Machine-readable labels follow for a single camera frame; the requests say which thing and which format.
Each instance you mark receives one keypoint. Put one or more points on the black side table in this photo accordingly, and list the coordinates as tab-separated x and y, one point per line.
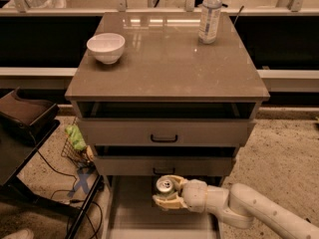
14	155

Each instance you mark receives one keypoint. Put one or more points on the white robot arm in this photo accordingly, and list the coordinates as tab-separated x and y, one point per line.
237	206

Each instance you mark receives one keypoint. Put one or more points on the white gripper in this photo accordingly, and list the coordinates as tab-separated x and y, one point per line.
194	195

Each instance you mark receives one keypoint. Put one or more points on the top drawer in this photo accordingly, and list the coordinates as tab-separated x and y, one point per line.
217	124

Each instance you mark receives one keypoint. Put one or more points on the middle drawer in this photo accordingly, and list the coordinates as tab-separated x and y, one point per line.
161	160

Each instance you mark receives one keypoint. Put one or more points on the white shoe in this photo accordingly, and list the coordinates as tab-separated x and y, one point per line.
21	234

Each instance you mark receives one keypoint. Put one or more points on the open bottom drawer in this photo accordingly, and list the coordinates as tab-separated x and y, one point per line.
132	214

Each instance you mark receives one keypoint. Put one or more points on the dark brown tray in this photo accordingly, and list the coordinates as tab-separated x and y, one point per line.
25	118

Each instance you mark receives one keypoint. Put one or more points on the wire basket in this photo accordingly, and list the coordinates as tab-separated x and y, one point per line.
82	158

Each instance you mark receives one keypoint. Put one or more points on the clear plastic water bottle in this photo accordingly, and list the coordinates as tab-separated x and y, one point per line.
209	20

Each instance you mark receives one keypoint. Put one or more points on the grey drawer cabinet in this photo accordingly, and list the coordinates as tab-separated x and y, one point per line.
163	61

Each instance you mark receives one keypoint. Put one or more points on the white ceramic bowl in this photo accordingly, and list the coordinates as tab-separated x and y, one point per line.
106	48

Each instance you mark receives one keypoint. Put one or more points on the green soda can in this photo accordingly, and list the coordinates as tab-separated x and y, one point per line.
164	187

